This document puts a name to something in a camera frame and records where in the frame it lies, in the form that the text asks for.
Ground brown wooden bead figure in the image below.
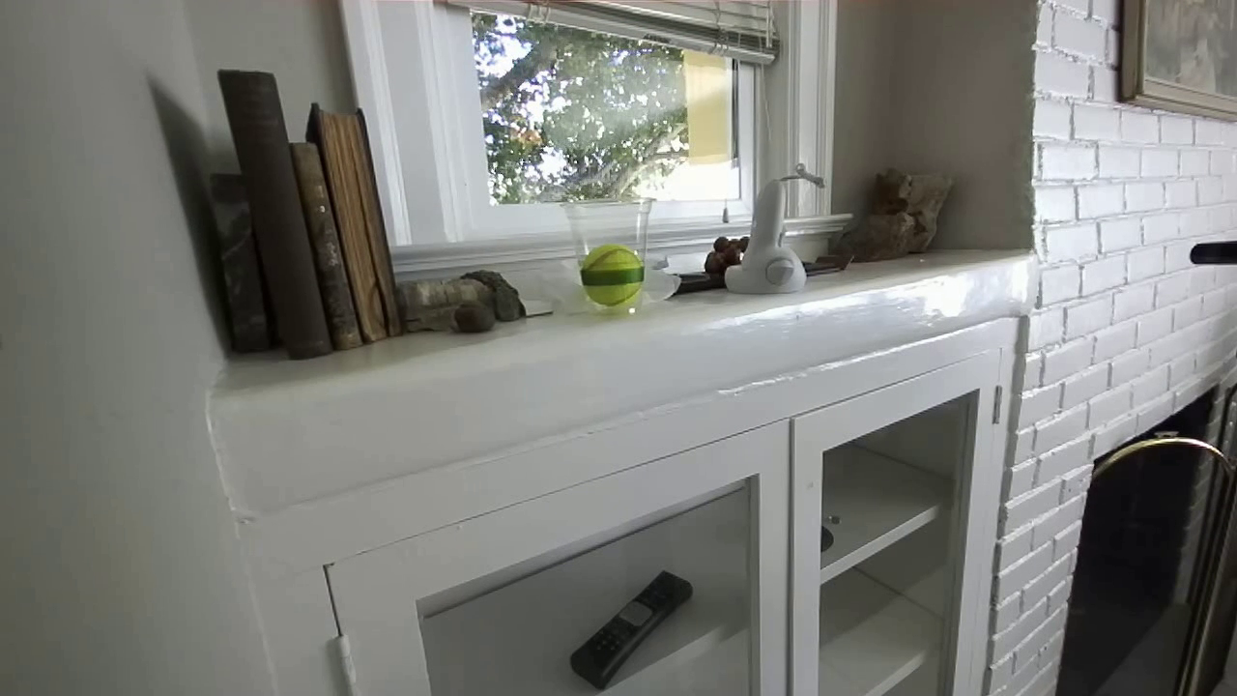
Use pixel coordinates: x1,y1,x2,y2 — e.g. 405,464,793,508
705,236,751,282

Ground white framed window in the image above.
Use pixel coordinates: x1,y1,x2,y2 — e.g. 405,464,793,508
335,0,840,276

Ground white swan figurine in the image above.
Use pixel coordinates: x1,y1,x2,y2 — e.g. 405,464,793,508
724,161,823,294

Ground green tennis ball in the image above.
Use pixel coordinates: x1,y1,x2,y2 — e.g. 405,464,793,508
581,243,647,306

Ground brown carved ornament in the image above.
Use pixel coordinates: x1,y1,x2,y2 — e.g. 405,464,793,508
834,170,955,261

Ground black fireplace screen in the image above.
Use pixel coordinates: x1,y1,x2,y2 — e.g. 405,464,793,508
1059,392,1237,696

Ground dark stone figurine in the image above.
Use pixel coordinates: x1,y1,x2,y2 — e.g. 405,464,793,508
397,269,526,331

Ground beige window blinds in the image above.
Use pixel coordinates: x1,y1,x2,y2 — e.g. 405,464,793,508
441,0,776,67

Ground black remote control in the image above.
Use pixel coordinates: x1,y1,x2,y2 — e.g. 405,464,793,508
570,571,692,688

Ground white glass-door cabinet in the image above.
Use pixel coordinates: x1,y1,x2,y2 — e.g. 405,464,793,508
213,256,1031,696

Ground framed picture above fireplace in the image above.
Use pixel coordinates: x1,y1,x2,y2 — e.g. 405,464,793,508
1116,0,1237,121

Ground clear drinking glass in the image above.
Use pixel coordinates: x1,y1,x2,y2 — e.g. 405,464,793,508
570,198,649,314

